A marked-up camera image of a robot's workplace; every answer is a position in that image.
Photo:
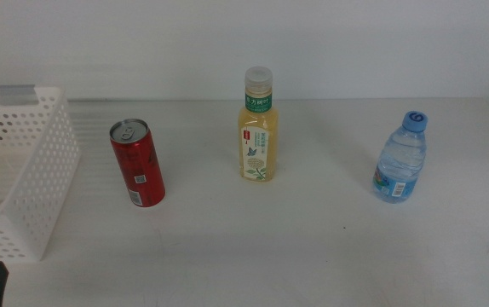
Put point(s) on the clear water bottle blue cap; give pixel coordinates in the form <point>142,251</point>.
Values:
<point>400,162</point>

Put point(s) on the red soda can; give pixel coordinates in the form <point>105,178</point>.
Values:
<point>140,162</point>

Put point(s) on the yellow tea bottle green label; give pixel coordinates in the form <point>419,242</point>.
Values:
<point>257,140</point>

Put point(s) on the white perforated plastic basket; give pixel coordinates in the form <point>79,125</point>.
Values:
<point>38,249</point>

